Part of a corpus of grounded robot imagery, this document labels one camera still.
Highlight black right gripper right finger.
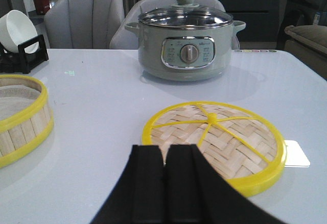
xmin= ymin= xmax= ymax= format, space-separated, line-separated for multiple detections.
xmin=165 ymin=145 xmax=282 ymax=223

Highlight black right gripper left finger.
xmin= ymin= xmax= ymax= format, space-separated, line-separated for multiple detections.
xmin=94 ymin=145 xmax=165 ymax=223

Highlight woven bamboo steamer lid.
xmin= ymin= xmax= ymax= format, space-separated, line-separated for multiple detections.
xmin=142 ymin=101 xmax=287 ymax=197

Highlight bamboo steamer tier yellow rims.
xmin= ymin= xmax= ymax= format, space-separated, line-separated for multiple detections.
xmin=1 ymin=74 xmax=54 ymax=168

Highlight green electric cooking pot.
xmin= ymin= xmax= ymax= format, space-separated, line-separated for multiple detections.
xmin=125 ymin=20 xmax=246 ymax=81

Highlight grey chair right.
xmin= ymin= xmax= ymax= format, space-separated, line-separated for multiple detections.
xmin=109 ymin=0 xmax=240 ymax=49

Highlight grey chair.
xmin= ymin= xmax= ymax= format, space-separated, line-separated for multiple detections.
xmin=109 ymin=0 xmax=240 ymax=49
xmin=44 ymin=0 xmax=125 ymax=49

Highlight black bowl rack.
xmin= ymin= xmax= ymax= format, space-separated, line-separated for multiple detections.
xmin=1 ymin=35 xmax=49 ymax=74

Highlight grey chair left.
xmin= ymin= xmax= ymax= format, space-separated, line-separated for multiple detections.
xmin=44 ymin=0 xmax=125 ymax=49

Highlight white ceramic bowl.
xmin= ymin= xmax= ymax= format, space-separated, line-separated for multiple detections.
xmin=1 ymin=10 xmax=37 ymax=53

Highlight red bin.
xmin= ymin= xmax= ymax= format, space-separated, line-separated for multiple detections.
xmin=33 ymin=0 xmax=50 ymax=15

